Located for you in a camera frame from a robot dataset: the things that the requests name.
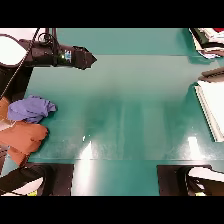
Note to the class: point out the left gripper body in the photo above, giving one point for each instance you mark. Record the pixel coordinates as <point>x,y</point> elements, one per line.
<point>83,58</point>

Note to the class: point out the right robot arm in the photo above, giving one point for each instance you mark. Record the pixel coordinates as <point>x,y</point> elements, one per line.
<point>205,181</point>

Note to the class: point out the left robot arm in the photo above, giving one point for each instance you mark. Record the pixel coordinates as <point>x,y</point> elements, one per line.
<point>40,55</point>

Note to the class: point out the purple garment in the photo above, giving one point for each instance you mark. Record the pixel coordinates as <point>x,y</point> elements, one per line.
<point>30,109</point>

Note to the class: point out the orange garment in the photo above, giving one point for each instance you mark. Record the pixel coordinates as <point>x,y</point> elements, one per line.
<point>23,136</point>

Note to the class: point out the heap of clothes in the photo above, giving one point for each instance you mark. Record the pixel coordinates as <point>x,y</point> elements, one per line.
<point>210,41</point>

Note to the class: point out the grey-brown garment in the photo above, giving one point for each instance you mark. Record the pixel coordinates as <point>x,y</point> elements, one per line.
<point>213,74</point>

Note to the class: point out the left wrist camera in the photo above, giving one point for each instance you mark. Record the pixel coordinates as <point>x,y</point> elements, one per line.
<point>52,40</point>

